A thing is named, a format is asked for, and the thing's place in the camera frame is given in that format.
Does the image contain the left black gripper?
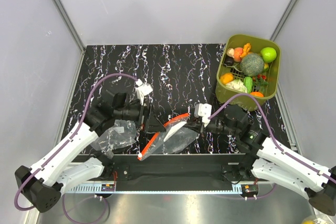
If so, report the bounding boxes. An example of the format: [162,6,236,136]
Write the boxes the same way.
[114,97,166,133]

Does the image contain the red zip clear bag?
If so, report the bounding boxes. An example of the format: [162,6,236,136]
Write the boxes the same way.
[138,113,198,161]

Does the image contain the olive green plastic basket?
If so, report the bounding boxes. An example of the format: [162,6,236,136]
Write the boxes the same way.
[215,34,281,105]

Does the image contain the green netted melon toy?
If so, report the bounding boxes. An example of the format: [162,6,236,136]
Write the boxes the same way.
[240,53,264,77]

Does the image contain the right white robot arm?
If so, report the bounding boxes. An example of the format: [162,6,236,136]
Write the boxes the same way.
[194,103,335,216]

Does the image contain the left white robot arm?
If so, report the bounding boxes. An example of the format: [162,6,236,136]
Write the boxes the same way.
[14,91,166,213]

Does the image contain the blue zip clear bag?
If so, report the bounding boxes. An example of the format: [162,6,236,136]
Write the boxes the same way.
[95,120,137,156]

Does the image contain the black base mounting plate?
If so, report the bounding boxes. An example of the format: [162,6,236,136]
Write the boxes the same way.
[82,153,268,192]

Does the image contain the orange fruit toy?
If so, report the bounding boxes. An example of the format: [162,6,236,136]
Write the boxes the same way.
[220,73,234,85]

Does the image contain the small orange tangerine toy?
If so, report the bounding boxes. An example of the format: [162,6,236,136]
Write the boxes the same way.
[250,91,264,97]

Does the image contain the green cucumber toy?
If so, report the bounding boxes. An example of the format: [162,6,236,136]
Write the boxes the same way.
[243,77,254,93]

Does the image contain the red berries green sprig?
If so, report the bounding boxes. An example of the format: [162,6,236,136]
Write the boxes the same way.
[253,74,268,91]

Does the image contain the pink garlic bulb toy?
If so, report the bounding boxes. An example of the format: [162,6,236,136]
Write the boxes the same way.
[226,48,235,58]

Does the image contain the peach fruit toy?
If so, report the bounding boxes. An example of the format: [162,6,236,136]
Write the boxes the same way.
[234,47,243,62]

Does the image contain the orange ginger root toy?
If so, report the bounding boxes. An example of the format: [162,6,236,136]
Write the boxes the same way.
[240,43,251,59]

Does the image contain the bright green apple toy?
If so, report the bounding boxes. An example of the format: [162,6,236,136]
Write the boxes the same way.
[260,47,277,63]

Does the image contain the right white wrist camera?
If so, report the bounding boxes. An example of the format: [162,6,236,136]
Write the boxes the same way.
[194,103,212,126]

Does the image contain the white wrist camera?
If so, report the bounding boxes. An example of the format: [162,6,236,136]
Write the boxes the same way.
[135,79,153,105]
[194,103,212,126]

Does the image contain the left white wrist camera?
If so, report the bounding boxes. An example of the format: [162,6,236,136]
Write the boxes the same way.
[135,79,153,105]

